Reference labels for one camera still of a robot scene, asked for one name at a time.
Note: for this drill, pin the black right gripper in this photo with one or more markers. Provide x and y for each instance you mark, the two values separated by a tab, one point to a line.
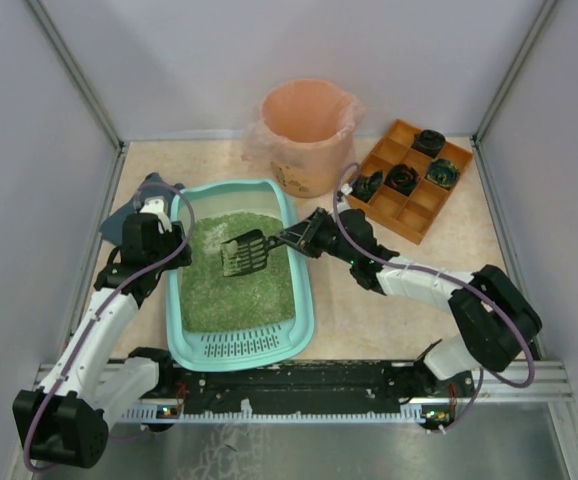
310	232

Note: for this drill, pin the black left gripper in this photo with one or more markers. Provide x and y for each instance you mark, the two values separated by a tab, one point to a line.
177	248

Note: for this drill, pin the black slotted litter scoop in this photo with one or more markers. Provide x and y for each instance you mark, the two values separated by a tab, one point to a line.
247	253

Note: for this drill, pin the teal plastic litter box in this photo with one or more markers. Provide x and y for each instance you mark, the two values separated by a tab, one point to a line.
252	347

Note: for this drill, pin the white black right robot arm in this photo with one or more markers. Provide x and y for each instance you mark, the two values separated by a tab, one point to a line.
495	321

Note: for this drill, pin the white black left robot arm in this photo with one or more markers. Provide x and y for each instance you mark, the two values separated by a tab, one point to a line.
67	418

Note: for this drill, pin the folded dark grey cloth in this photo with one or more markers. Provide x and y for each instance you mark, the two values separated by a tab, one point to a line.
151	186

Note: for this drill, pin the dark green rolled sock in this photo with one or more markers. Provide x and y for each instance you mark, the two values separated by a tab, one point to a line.
365	187

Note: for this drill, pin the orange bin with plastic liner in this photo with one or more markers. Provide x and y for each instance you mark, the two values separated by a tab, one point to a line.
303	133

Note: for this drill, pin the black orange rolled sock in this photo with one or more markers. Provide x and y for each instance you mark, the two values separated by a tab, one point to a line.
402	178

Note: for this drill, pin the orange wooden compartment tray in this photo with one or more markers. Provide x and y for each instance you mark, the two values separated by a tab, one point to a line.
408	216

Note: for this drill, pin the blue yellow rolled sock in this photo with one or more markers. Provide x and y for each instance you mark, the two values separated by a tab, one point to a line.
442	173

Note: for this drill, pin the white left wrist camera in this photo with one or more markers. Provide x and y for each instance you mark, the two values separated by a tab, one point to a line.
157	206

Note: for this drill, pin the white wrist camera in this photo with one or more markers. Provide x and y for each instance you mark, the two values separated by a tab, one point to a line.
157	206
343	192

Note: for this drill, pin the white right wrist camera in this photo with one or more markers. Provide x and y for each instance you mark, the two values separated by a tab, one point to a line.
343	192

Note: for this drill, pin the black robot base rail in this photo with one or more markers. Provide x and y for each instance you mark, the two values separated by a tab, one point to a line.
317	392

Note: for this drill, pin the aluminium frame rail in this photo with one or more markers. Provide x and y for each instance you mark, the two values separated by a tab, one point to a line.
550	379

